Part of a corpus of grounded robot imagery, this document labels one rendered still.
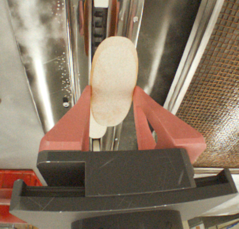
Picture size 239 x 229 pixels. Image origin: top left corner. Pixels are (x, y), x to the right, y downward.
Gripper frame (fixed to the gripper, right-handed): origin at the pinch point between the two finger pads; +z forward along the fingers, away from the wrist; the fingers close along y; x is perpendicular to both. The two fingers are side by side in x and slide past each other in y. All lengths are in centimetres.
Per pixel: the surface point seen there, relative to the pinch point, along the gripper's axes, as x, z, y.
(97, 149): 21.9, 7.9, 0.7
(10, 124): 18.7, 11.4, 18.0
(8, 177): 39.2, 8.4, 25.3
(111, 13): -3.5, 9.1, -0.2
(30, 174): 39.3, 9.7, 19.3
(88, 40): -0.3, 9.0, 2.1
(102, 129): 15.5, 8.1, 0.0
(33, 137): 23.3, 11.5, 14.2
